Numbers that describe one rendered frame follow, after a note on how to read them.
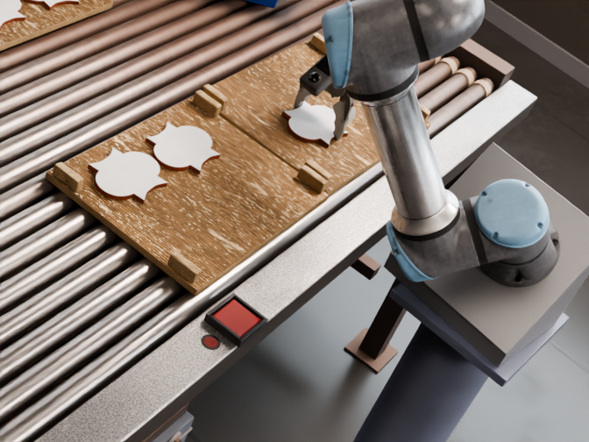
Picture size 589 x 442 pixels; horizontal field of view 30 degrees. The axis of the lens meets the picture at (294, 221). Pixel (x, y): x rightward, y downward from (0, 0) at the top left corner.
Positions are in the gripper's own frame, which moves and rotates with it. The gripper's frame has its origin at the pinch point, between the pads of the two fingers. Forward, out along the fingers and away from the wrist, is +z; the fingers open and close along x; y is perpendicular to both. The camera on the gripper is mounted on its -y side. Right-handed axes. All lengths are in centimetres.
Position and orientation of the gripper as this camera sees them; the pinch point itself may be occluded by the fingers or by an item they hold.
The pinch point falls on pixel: (315, 123)
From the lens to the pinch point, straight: 226.3
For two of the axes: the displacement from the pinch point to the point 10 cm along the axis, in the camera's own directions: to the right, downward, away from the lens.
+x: -7.6, -5.8, 2.9
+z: -3.1, 7.2, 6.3
